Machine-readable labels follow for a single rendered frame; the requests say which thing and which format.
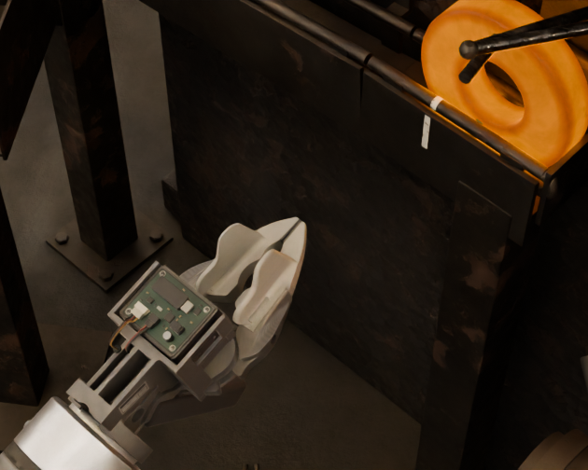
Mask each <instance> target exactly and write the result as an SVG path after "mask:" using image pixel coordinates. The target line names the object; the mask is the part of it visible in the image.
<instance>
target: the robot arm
mask: <svg viewBox="0 0 588 470"><path fill-rule="evenodd" d="M306 230H307V229H306V225H305V223H304V222H302V221H301V220H300V219H299V218H298V217H292V218H289V219H284V220H280V221H277V222H274V223H271V224H269V225H267V226H265V227H263V228H260V229H258V230H255V231H254V230H252V229H250V228H247V227H245V226H243V225H242V224H239V223H236V224H232V225H230V226H229V227H227V228H226V229H225V230H224V231H223V232H222V234H221V235H220V236H219V238H218V241H217V255H216V257H215V259H213V260H210V261H207V262H204V263H202V264H199V265H197V266H195V267H192V268H191V269H189V270H187V271H185V272H184V273H182V274H181V275H180V276H178V275H177V274H175V273H174V272H173V271H172V270H170V269H169V268H168V267H166V266H165V265H161V264H160V263H159V262H158V261H155V262H154V263H153V264H152V266H151V267H150V268H149V269H148V270H147V271H146V272H145V273H144V275H143V276H142V277H141V278H140V279H139V280H138V281H137V282H136V283H135V284H134V286H133V287H132V288H131V289H130V290H129V291H128V292H127V293H126V294H125V296H124V297H123V298H122V299H121V300H120V301H119V302H118V303H117V305H116V306H115V307H114V308H113V309H112V310H111V311H110V312H109V313H108V314H107V315H108V316H109V317H110V318H111V319H112V320H113V321H114V322H115V323H116V325H117V326H118V329H117V330H116V331H115V332H114V334H113V335H112V337H111V338H110V340H109V345H110V346H111V347H112V348H113V351H114V353H113V354H112V356H111V357H110V358H109V359H108V360H107V361H106V362H105V363H104V365H103V366H102V367H101V368H100V369H99V370H98V371H97V372H96V373H95V375H94V376H93V377H92V378H91V379H90V380H89V381H88V382H87V384H86V383H85V382H84V381H83V380H82V379H80V378H78V379H77V380H76V381H75V383H74V384H73V385H72V386H71V387H70V388H69V389H68V390H67V391H66V393H67V394H69V395H70V396H69V397H68V399H69V400H70V401H71V402H72V404H71V405H70V406H68V405H67V404H66V403H64V401H63V400H62V399H60V398H59V397H57V396H53V397H52V398H51V399H50V400H49V401H48V402H47V403H46V404H45V406H44V407H42V408H41V409H40V410H39V411H38V412H37V413H36V415H35V416H34V417H33V418H32V419H31V420H29V421H27V422H26V423H25V424H24V426H23V429H22V430H21V431H20V433H19V434H18V435H17V436H16V437H15V438H14V440H13V441H12V442H11V443H10V444H9V445H8V446H7V447H6V448H5V450H4V451H3V452H2V453H1V454H0V470H140V469H139V468H138V467H137V466H136V465H135V463H136V462H137V461H138V462H139V463H143V462H144V460H145V459H146V458H147V457H148V456H149V455H150V453H151V452H152V451H153V449H152V448H151V447H149V446H148V445H147V444H146V443H145V442H144V441H143V440H142V439H141V438H140V437H138V436H137V435H136V434H137V433H138V432H139V431H140V430H141V429H142V428H143V426H145V427H152V426H156V425H160V424H164V423H167V422H174V421H178V420H182V419H186V418H189V417H193V416H197V415H201V414H204V413H208V412H213V411H217V410H221V409H224V408H231V407H234V406H235V405H236V404H237V403H238V401H239V399H240V397H241V396H242V394H243V392H244V391H245V388H246V382H245V381H244V379H245V377H246V375H247V373H248V372H249V370H250V369H251V368H252V367H253V366H255V365H256V364H257V363H259V362H260V361H261V360H262V359H263V358H264V357H265V356H266V355H267V354H268V353H269V352H270V350H271V349H272V348H273V346H274V344H275V343H276V341H277V340H278V338H279V336H280V333H281V330H282V328H283V325H284V322H285V320H286V317H287V313H288V310H289V307H290V304H291V302H292V296H293V293H294V290H295V287H296V284H297V281H298V279H299V275H300V272H301V265H302V262H303V258H304V253H305V246H306ZM281 249H282V250H281ZM279 250H281V252H278V251H279ZM253 272H254V275H253V281H252V285H251V287H250V288H248V289H246V290H245V291H244V292H243V289H244V285H245V282H246V280H247V279H248V277H249V276H250V275H251V274H252V273H253ZM149 277H150V278H149ZM148 278H149V279H148ZM147 279H148V280H147ZM144 282H146V283H145V284H144V285H143V286H142V287H141V285H142V284H143V283H144ZM140 287H141V288H140ZM139 288H140V289H139ZM138 289H139V290H138ZM137 290H138V291H137ZM136 291H137V293H136V294H135V295H134V296H133V297H132V295H133V294H134V293H135V292H136ZM242 292H243V293H242ZM241 293H242V295H240V294H241ZM239 295H240V296H239ZM238 296H239V297H238ZM131 297H132V298H131ZM237 297H238V298H237ZM130 298H131V299H130ZM236 298H237V300H236V301H235V307H236V310H235V312H234V314H233V317H232V320H233V321H234V322H235V323H236V324H238V325H239V326H237V325H232V322H231V320H230V319H229V317H228V316H227V315H226V313H224V312H223V311H222V310H221V309H219V308H218V307H217V306H216V305H214V304H213V303H212V302H223V303H231V302H233V301H234V300H235V299H236ZM129 299H130V300H129ZM128 300H129V301H128ZM127 301H128V303H127V304H125V303H126V302H127ZM120 330H121V331H120ZM118 333H120V334H121V335H122V336H123V337H124V338H126V340H125V341H124V342H123V343H122V344H121V345H120V346H119V345H116V346H113V345H112V342H113V340H114V339H115V337H116V336H117V334H118Z"/></svg>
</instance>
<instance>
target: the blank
mask: <svg viewBox="0 0 588 470"><path fill-rule="evenodd" d="M541 20H544V19H543V18H542V17H541V16H540V15H539V14H538V13H537V12H535V11H534V10H532V9H531V8H529V7H527V6H525V5H523V4H522V3H520V2H518V1H515V0H458V1H457V2H455V3H454V4H453V5H451V6H450V7H449V8H447V9H446V10H445V11H443V12H442V13H441V14H440V15H439V16H438V17H437V18H436V19H435V20H434V21H433V22H432V23H430V24H429V26H428V28H427V31H426V33H425V36H424V39H423V43H422V48H421V61H422V68H423V73H424V77H425V80H426V83H427V87H428V89H429V90H430V91H431V92H433V93H434V94H436V95H437V96H440V97H441V98H442V99H443V100H444V101H446V102H447V103H449V104H451V105H452V106H454V107H455V108H457V109H458V110H460V111H461V112H463V113H465V114H466V115H468V116H469V117H471V118H473V119H474V120H476V121H477V122H479V123H481V124H482V125H484V126H485V127H486V128H487V129H489V130H490V131H492V132H494V133H495V134H497V135H499V136H500V137H502V138H503V139H505V140H506V141H508V142H509V143H511V144H512V145H514V146H516V147H518V148H519V149H521V150H522V151H524V152H525V153H526V154H527V155H529V156H530V157H532V158H533V159H536V160H537V161H539V162H540V163H542V164H543V165H545V166H546V167H550V166H552V165H554V164H555V163H556V162H557V161H558V160H560V158H562V157H563V156H564V155H565V154H566V153H567V152H568V151H569V150H570V149H571V148H572V147H573V146H574V145H576V144H577V143H578V142H579V141H580V140H581V138H582V137H583V135H584V134H585V132H586V130H587V127H588V84H587V81H586V78H585V75H584V73H583V71H582V69H581V66H580V63H579V62H578V60H577V58H576V56H575V54H574V53H573V51H572V50H571V48H570V47H569V45H568V44H567V42H566V41H565V40H564V39H562V40H557V41H553V42H547V43H542V44H537V45H532V46H527V47H522V48H513V49H508V50H502V51H498V52H494V54H493V55H492V56H491V57H490V59H489V60H488V61H489V62H492V63H494V64H496V65H497V66H499V67H500V68H501V69H503V70H504V71H505V72H506V73H507V74H508V75H509V76H510V77H511V79H512V80H513V81H514V83H515V84H516V86H517V87H518V89H519V91H520V92H521V94H522V97H523V101H524V106H525V108H523V107H521V106H518V105H515V104H513V103H511V102H509V101H508V100H507V99H505V98H504V97H503V96H502V95H501V94H500V93H499V92H498V91H497V90H496V89H495V87H494V86H493V85H492V83H491V81H490V80H489V78H488V76H487V74H486V72H485V69H484V66H483V67H482V69H481V70H480V71H479V72H478V74H477V75H476V76H475V77H474V78H473V79H472V80H471V81H470V83H469V84H465V83H462V82H461V81H460V80H459V77H458V75H459V74H460V73H461V71H462V70H463V69H464V68H465V66H466V65H467V64H468V63H469V61H470V60H466V59H464V58H462V57H461V56H460V54H459V47H460V45H461V43H462V42H463V41H465V40H472V41H474V40H477V39H481V38H484V37H487V36H489V35H491V34H498V33H502V32H505V31H508V30H510V29H514V28H517V27H520V26H524V25H527V24H529V23H532V22H536V21H541Z"/></svg>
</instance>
